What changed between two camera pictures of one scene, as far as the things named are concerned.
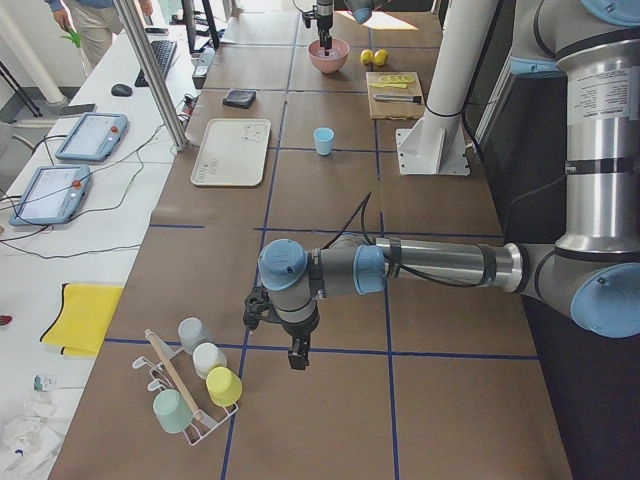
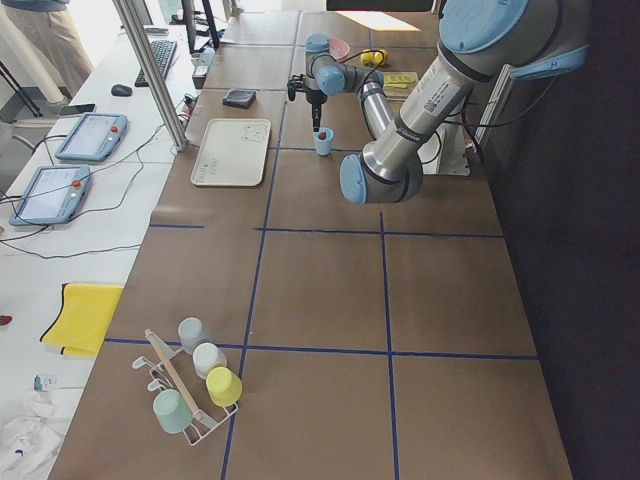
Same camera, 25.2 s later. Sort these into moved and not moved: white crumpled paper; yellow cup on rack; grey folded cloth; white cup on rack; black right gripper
Moved: black right gripper
Not moved: white crumpled paper; grey folded cloth; white cup on rack; yellow cup on rack
